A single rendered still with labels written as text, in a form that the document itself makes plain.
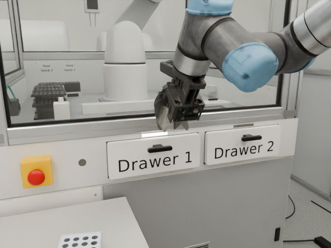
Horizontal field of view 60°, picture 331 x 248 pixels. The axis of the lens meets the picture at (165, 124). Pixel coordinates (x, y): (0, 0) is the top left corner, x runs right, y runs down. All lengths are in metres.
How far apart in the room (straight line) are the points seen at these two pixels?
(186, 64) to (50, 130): 0.42
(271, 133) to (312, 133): 1.73
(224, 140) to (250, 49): 0.54
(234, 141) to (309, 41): 0.52
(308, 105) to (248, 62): 2.35
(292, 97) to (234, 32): 0.66
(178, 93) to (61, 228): 0.44
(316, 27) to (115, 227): 0.60
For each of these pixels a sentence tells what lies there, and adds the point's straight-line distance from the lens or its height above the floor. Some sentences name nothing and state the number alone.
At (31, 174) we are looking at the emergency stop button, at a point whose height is 0.89.
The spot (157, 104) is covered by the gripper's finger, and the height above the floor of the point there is 1.06.
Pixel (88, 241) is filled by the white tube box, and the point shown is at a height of 0.80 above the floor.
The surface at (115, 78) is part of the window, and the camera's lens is 0.82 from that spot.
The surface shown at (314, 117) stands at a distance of 2.75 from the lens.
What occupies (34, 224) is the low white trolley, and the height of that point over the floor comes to 0.76.
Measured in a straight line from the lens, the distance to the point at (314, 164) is 2.80.
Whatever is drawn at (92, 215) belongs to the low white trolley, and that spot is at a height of 0.76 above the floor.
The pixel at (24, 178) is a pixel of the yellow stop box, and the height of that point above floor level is 0.87.
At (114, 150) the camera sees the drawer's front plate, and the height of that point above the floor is 0.91.
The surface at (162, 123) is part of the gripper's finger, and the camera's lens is 0.69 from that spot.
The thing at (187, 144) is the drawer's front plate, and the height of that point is 0.90.
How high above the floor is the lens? 1.18
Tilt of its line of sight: 14 degrees down
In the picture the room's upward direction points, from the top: straight up
